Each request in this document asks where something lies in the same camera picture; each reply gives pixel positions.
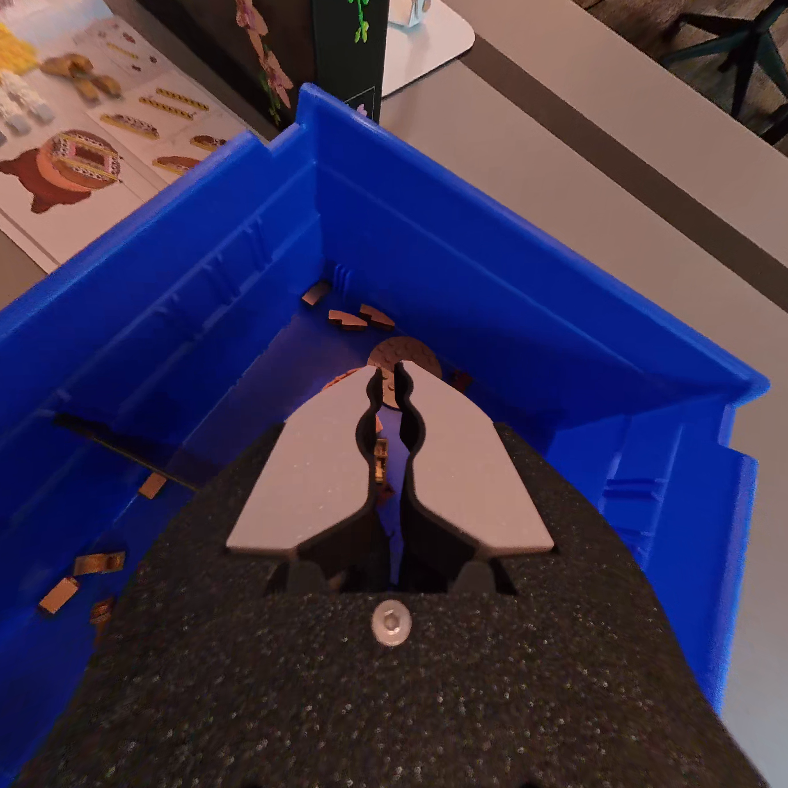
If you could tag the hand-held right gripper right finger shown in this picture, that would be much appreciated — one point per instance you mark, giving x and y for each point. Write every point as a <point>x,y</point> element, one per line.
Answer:
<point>480,480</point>

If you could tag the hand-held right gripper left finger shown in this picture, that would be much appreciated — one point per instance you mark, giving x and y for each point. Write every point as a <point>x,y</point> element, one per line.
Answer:
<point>296,480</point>

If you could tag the blue plastic bin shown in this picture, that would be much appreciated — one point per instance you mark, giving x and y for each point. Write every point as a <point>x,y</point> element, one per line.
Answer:
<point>517,296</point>

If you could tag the black bin divider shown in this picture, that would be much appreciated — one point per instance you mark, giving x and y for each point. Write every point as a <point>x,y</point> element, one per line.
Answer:
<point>123,446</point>

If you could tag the brick set instruction booklet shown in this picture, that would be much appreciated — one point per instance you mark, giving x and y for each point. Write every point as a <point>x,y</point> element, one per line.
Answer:
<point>123,185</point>

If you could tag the white flat board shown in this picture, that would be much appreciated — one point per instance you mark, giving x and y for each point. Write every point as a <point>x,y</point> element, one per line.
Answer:
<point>431,56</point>

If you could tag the black orchid print set box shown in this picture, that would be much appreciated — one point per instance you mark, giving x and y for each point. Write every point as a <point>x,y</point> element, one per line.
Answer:
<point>308,49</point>

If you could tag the dark office chair base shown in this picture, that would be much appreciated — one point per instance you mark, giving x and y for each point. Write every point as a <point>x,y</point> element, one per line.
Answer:
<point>727,62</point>

